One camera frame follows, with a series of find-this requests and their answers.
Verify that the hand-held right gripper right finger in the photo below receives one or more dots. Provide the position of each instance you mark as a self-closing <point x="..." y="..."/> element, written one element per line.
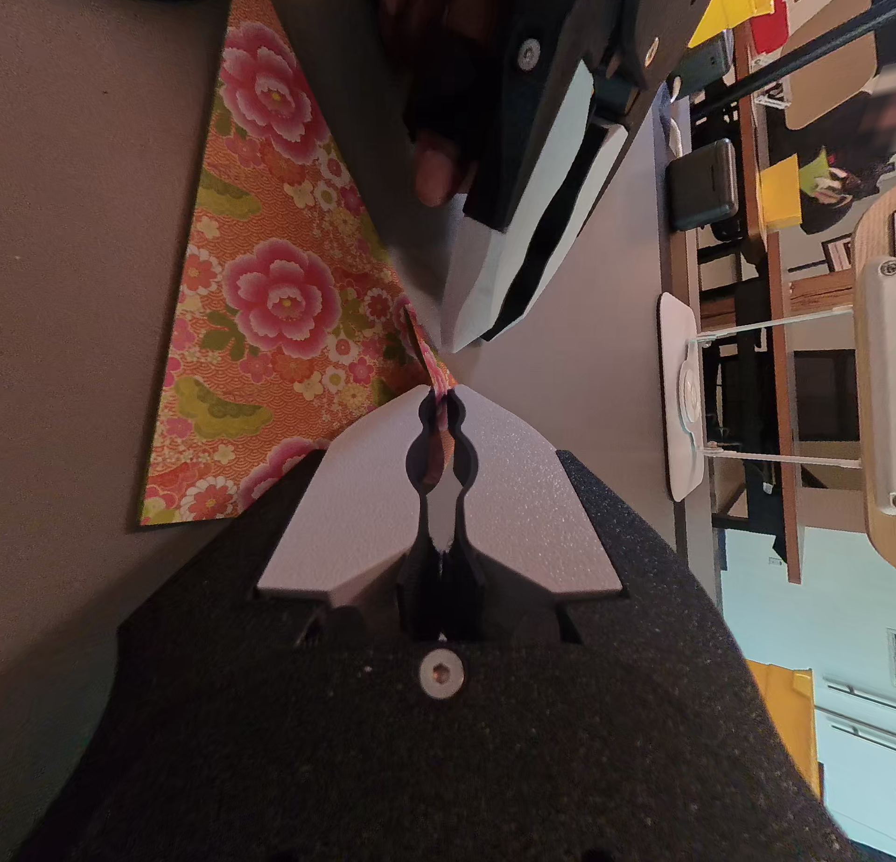
<point x="532" y="519"/>

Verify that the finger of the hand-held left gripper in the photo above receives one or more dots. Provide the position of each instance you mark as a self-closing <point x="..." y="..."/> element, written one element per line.
<point x="483" y="281"/>
<point x="588" y="190"/>

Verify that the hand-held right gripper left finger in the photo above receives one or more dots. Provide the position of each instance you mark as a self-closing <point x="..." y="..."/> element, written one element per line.
<point x="350" y="512"/>

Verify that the floral origami paper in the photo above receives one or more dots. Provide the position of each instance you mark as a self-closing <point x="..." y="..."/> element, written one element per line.
<point x="266" y="302"/>

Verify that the person's left hand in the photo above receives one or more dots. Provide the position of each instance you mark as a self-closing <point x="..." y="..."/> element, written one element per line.
<point x="441" y="169"/>

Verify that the black box device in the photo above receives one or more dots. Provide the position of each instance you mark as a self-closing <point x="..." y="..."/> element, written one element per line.
<point x="703" y="187"/>

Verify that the dark flat device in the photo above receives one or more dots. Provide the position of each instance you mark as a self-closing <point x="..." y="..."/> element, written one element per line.
<point x="707" y="68"/>

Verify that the red object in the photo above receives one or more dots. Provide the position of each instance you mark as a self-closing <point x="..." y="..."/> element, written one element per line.
<point x="770" y="15"/>

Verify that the black pole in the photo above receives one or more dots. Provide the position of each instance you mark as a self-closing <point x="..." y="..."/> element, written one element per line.
<point x="791" y="57"/>

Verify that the brown wooden beam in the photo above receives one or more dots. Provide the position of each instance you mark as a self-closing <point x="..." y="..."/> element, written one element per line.
<point x="784" y="386"/>

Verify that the round wooden board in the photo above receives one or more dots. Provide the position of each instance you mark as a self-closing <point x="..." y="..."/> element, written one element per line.
<point x="871" y="232"/>

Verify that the white mounted device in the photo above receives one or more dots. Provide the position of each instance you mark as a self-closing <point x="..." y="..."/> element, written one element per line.
<point x="878" y="386"/>

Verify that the white drawer cabinet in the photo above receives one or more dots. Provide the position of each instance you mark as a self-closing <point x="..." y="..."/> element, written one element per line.
<point x="857" y="729"/>

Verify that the white rounded base plate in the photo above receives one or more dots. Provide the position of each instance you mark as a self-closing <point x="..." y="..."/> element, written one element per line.
<point x="675" y="400"/>

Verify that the white camera mount stand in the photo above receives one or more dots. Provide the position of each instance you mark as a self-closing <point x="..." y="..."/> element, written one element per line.
<point x="770" y="323"/>

